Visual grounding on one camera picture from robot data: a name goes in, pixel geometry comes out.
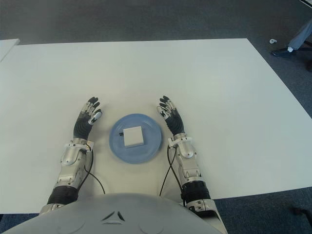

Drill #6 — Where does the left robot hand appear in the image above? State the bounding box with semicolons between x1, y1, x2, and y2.
72;97;103;141

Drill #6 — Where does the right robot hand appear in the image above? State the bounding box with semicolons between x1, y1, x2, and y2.
156;95;186;135

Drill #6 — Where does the white charger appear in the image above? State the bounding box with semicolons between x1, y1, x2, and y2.
118;126;145;148

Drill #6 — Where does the blue plate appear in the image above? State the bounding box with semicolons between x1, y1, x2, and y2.
109;113;163;165

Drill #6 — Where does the grey robot torso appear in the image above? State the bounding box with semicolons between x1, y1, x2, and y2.
1;192;220;234

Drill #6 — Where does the white side table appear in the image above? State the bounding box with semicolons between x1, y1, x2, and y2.
0;38;20;62

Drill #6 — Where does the dark shoe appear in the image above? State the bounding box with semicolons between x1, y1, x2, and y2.
271;48;299;58

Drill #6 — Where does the black chair base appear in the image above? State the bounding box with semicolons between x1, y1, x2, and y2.
298;43;312;72

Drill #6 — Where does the grey trouser leg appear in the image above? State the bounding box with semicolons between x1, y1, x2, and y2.
288;20;312;52

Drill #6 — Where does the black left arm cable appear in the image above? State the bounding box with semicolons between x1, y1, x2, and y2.
84;148;106;195

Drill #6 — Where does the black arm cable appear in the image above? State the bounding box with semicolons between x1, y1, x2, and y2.
84;148;106;195
158;144;186;204

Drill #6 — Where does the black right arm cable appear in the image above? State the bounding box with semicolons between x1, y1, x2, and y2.
158;144;186;204

